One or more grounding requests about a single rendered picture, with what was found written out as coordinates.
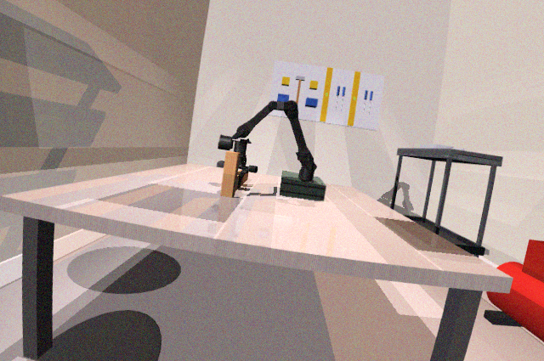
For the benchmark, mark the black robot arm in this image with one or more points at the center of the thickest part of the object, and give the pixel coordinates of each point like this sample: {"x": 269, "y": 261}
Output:
{"x": 291, "y": 109}

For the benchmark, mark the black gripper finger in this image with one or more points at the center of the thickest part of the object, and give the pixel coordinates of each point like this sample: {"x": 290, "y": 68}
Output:
{"x": 241, "y": 176}

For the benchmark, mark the brown wooden post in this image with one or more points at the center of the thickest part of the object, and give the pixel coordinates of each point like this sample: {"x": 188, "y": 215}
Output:
{"x": 231, "y": 164}

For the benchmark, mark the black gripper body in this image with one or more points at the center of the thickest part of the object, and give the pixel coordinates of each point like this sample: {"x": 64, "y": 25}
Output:
{"x": 241, "y": 164}

